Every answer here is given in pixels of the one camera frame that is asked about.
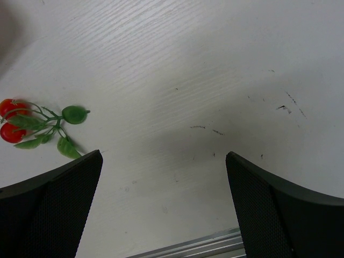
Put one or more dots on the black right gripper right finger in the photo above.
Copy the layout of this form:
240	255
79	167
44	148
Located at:
278	218

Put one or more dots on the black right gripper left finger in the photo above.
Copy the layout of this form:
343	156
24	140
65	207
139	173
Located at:
45	216

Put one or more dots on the aluminium table edge rail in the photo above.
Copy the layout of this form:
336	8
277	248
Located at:
227	243

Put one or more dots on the fake tomato sprig with leaves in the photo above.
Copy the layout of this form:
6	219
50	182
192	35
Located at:
27	125

